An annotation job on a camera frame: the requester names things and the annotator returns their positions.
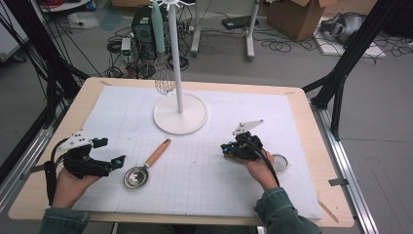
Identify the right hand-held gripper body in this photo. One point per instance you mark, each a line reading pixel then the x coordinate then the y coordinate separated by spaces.
pixel 246 148

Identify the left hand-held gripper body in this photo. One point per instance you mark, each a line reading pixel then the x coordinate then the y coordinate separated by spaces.
pixel 84 162

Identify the white utensil rack stand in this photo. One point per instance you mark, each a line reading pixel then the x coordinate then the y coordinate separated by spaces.
pixel 180 117

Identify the person's right hand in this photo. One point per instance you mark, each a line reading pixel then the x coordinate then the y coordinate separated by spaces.
pixel 261 174

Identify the person's left hand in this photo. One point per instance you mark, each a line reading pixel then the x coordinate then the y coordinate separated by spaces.
pixel 69 190

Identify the white gridded foam mat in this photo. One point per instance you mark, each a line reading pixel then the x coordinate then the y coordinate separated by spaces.
pixel 211 182

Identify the small white box with display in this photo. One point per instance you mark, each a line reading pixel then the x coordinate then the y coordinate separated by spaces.
pixel 126 45

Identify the thin wooden stick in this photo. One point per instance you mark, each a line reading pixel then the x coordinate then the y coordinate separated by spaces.
pixel 328 211

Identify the white metal floor stand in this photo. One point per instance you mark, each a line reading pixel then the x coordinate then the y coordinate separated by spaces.
pixel 250 39

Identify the black computer tower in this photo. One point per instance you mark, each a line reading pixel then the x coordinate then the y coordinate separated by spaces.
pixel 142 32

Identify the clear plastic bag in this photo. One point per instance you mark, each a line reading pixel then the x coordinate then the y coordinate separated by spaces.
pixel 82 21

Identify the flat black device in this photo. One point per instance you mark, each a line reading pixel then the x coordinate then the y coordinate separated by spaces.
pixel 238 22

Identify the brown cardboard box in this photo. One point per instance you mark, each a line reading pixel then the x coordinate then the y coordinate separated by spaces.
pixel 292 19

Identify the grey rounded headgear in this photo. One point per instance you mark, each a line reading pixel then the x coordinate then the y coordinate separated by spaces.
pixel 347 26

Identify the white floor board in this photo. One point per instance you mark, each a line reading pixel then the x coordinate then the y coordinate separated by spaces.
pixel 373 50

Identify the aluminium rail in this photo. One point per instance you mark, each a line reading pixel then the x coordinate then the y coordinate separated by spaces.
pixel 29 152
pixel 344 169

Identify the black metal frame post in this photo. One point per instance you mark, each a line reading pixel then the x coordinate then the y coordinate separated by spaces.
pixel 350 55

